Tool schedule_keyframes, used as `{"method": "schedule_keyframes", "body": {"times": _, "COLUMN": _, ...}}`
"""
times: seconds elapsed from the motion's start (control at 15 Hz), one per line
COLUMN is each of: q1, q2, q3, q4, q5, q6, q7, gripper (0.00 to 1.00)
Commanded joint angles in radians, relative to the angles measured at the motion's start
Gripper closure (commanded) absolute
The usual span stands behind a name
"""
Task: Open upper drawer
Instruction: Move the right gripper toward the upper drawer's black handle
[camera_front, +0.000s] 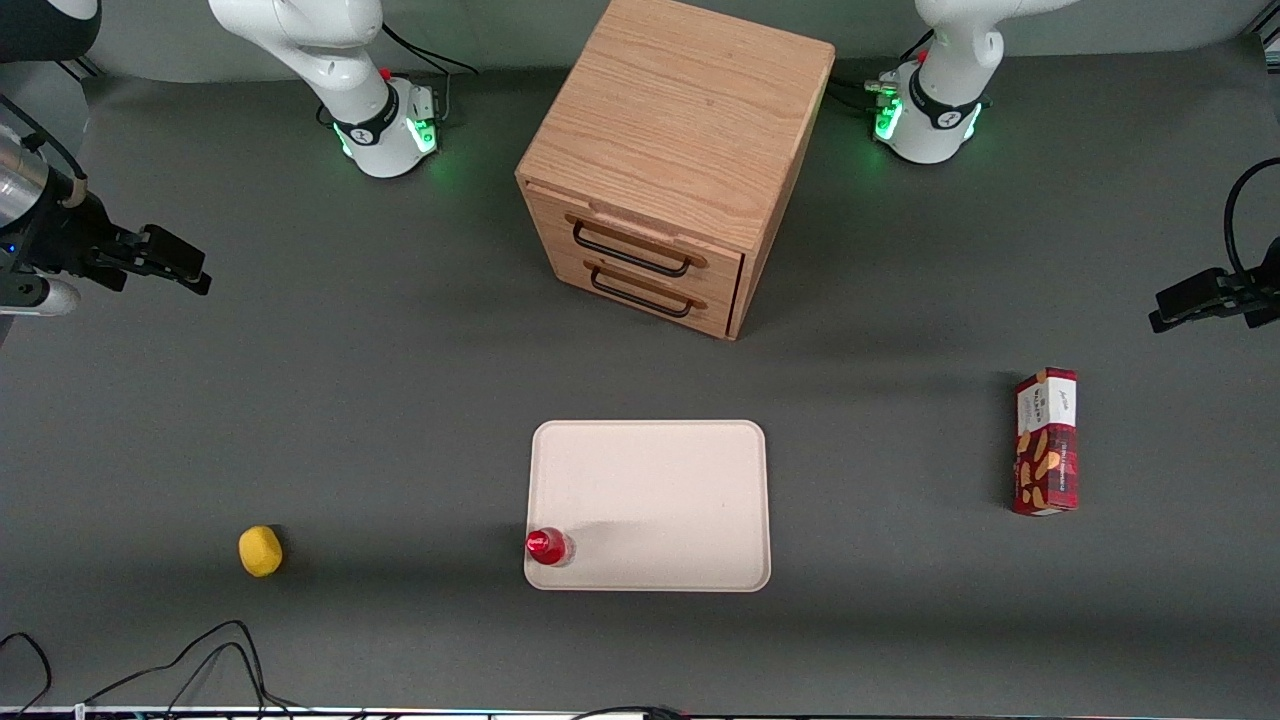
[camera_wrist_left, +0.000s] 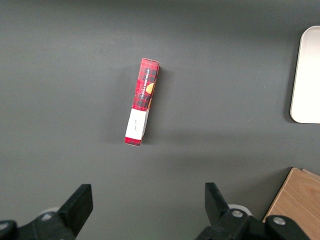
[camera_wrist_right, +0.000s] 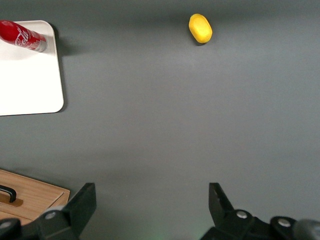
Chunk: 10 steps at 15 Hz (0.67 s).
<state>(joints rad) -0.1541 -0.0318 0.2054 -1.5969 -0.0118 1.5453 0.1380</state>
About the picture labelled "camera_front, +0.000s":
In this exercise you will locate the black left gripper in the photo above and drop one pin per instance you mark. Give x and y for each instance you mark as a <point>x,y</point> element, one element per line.
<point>1262,289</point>

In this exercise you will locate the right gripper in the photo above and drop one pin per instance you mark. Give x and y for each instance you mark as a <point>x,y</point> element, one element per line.
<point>62,236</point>

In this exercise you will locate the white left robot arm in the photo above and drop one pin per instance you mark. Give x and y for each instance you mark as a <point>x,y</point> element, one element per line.
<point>940,110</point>

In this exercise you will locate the wooden drawer cabinet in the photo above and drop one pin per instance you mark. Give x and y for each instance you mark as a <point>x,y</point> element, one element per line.
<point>680,100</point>

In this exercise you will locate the red snack box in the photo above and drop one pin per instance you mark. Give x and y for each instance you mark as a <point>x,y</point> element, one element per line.
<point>1046,450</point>

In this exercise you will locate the yellow lemon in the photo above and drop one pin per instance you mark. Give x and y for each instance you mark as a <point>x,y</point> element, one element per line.
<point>260,552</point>

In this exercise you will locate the red-capped small bottle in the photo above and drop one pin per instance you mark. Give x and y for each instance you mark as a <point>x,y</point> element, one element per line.
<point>547,546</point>

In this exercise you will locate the beige plastic tray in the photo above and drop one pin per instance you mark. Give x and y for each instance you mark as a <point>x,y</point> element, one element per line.
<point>650,500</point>

